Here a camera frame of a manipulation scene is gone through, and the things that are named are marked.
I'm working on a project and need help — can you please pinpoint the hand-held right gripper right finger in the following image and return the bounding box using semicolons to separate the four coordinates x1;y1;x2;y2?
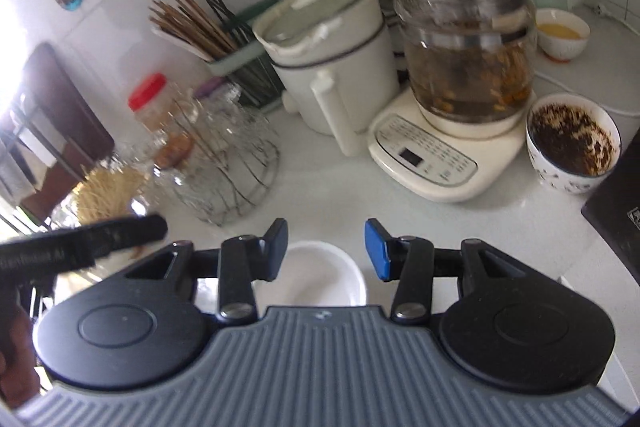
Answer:
365;218;529;326

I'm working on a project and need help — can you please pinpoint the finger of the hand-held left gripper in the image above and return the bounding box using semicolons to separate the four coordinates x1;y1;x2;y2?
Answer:
92;214;169;262

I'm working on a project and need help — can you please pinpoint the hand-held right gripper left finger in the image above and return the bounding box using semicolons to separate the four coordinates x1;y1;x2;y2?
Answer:
124;218;290;326

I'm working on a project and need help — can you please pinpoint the pale plastic bowl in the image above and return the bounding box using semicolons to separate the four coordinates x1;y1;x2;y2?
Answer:
249;240;369;309

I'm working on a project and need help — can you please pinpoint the person's left hand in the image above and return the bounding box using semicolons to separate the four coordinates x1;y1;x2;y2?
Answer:
0;307;43;409

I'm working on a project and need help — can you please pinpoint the bundle of dry noodles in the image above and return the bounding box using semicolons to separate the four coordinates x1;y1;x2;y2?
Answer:
74;166;152;229

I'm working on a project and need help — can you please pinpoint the red-lidded plastic jar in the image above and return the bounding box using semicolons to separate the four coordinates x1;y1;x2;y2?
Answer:
128;73;197;168

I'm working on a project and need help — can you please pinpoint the dark wooden cutting board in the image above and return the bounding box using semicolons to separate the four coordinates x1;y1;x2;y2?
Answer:
19;41;117;219

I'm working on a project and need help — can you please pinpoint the green chopstick holder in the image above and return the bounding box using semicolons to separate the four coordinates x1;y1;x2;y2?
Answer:
207;0;287;108

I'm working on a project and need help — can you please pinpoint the glass health kettle cream base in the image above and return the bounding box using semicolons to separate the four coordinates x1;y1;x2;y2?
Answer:
367;0;539;204

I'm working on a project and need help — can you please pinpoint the white electric cooking pot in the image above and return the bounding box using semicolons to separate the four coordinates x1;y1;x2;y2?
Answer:
252;0;402;158

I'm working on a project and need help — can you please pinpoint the bundle of wooden chopsticks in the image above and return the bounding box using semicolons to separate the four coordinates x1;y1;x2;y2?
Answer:
148;0;242;62

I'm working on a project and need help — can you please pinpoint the patterned bowl with tea dregs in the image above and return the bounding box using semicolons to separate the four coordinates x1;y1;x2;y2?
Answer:
524;92;623;196

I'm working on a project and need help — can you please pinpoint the black box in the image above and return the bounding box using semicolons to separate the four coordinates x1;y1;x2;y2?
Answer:
580;141;640;284

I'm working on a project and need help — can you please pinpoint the small bowl with yellow liquid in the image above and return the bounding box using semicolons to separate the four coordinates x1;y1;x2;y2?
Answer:
534;7;592;64

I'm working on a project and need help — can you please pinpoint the wire rack with glass cups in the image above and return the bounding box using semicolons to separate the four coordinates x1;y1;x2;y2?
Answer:
149;82;282;228

